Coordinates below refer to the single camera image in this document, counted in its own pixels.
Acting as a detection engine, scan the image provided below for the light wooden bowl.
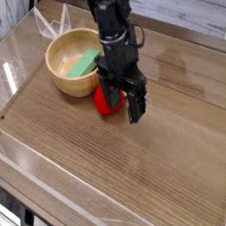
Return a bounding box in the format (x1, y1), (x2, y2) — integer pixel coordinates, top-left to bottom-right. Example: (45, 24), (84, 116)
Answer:
(45, 28), (103, 98)

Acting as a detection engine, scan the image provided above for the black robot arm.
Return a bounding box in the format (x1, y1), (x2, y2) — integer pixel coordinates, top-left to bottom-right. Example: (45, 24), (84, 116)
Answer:
(86, 0), (147, 124)

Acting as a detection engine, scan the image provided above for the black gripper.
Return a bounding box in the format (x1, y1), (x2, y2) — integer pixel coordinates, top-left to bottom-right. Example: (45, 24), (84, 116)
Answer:
(96, 31), (147, 124)

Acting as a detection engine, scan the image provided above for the clear acrylic corner bracket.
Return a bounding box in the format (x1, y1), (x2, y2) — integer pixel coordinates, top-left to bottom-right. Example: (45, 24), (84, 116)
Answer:
(33, 4), (72, 40)

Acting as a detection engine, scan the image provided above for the red plush strawberry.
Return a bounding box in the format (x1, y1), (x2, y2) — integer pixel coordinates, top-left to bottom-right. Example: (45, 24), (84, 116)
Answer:
(94, 86), (125, 115)

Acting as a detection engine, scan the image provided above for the green rectangular block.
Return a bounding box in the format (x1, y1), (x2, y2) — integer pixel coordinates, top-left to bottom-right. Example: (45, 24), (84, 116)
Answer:
(67, 48), (100, 78)

